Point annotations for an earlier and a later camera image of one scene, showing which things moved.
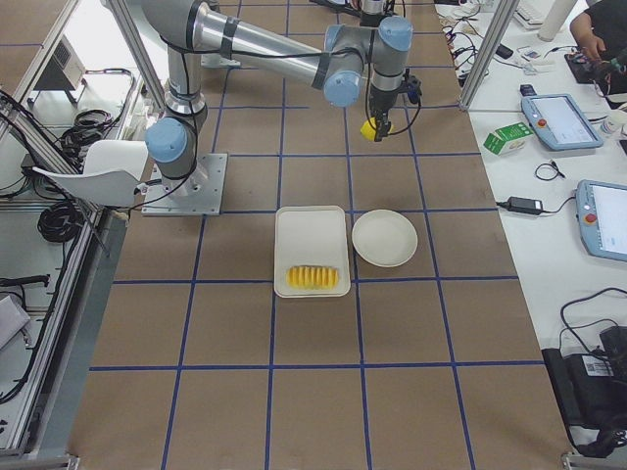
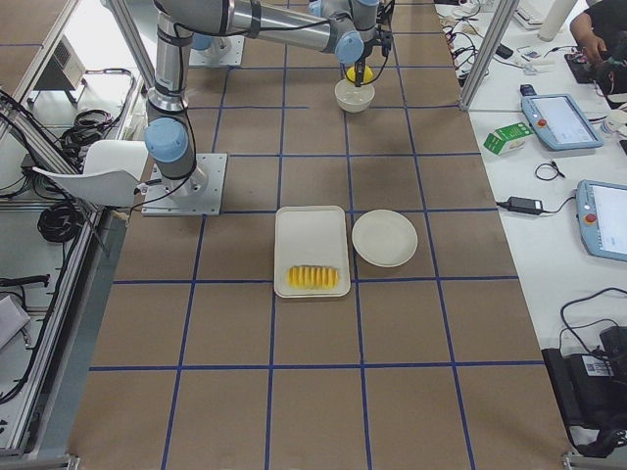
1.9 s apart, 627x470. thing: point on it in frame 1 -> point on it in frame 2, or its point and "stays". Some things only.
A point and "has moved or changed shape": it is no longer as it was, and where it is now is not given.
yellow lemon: x=368 y=128 has moved or changed shape
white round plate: x=385 y=238 stays
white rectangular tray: x=311 y=252 stays
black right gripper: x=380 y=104 -> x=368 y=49
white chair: x=114 y=170 stays
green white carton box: x=506 y=138 stays
